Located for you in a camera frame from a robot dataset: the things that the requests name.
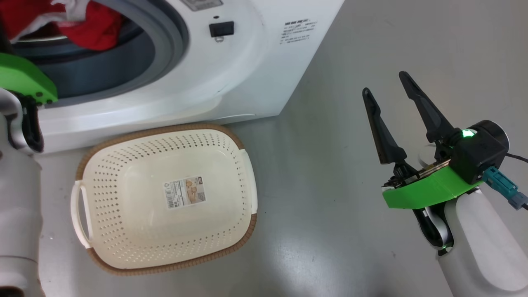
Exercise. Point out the grey warning sticker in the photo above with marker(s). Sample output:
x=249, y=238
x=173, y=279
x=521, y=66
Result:
x=202, y=4

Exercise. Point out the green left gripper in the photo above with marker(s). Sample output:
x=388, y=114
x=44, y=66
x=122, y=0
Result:
x=24, y=78

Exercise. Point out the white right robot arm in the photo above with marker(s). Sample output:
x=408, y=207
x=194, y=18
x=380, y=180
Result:
x=482, y=247

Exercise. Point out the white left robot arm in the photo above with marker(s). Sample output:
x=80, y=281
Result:
x=16, y=206

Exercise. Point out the white front-load washing machine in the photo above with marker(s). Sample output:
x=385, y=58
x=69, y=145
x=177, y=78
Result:
x=247, y=74

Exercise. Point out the paper basket label sticker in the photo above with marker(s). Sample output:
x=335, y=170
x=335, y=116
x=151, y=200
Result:
x=185, y=192

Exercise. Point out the grey rubber door gasket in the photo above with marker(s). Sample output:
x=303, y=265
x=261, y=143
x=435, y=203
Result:
x=123, y=62

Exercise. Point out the red and white garment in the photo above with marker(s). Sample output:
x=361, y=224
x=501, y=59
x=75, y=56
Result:
x=95, y=29

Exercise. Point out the cream perforated laundry basket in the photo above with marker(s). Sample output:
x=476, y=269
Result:
x=136, y=231

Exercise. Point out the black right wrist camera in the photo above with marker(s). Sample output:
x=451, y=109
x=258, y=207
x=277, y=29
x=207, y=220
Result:
x=482, y=152

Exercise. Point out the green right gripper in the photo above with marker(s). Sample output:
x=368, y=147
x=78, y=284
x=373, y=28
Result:
x=429, y=189

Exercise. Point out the black door latch socket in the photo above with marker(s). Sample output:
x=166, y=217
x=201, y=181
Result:
x=221, y=29

